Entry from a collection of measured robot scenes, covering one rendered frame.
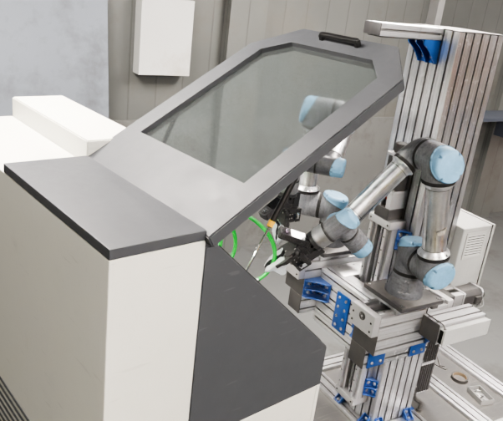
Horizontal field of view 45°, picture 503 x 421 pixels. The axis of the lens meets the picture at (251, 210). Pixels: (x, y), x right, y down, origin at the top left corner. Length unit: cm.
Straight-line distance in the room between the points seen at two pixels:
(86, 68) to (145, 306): 266
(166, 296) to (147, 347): 15
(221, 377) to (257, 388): 19
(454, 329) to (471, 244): 47
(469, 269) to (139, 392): 170
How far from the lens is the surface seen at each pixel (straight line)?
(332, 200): 272
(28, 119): 262
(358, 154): 559
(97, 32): 409
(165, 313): 164
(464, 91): 255
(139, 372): 170
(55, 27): 402
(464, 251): 283
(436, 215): 221
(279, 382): 212
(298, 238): 206
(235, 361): 191
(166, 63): 432
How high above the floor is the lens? 212
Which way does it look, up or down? 21 degrees down
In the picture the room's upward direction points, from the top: 7 degrees clockwise
